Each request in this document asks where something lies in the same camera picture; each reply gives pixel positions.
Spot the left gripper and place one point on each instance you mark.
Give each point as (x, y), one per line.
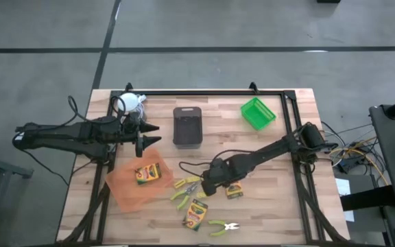
(139, 144)

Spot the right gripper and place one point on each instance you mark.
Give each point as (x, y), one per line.
(211, 182)

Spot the yellow green Crayola crayon box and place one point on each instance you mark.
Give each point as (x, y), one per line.
(195, 214)
(148, 173)
(234, 190)

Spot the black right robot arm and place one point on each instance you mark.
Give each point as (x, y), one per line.
(269, 151)

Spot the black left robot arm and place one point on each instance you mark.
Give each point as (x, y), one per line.
(63, 135)

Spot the gray plastic storage bin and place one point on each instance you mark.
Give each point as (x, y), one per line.
(187, 128)

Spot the white dome lamp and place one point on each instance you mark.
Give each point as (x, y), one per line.
(128, 102)

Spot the translucent orange plastic tray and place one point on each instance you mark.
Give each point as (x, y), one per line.
(129, 195)

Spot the green plastic mesh basket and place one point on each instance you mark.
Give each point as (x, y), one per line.
(258, 114)

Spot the white paper sheet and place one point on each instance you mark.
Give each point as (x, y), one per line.
(343, 187)

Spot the black power adapter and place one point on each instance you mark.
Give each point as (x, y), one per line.
(350, 164)

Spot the black table leg bar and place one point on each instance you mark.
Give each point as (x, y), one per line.
(369, 199)

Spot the dark gray side table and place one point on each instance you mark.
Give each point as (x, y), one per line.
(393, 164)

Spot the black floor object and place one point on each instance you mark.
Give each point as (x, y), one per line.
(328, 1)

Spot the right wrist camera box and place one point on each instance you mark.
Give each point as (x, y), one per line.
(218, 164)

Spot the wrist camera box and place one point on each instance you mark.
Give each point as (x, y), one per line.
(134, 118)
(218, 164)

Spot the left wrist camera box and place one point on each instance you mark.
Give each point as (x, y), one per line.
(134, 118)

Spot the black frame clamp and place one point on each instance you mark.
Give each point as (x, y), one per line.
(129, 86)
(253, 86)

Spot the black metal table frame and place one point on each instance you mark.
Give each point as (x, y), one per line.
(218, 92)

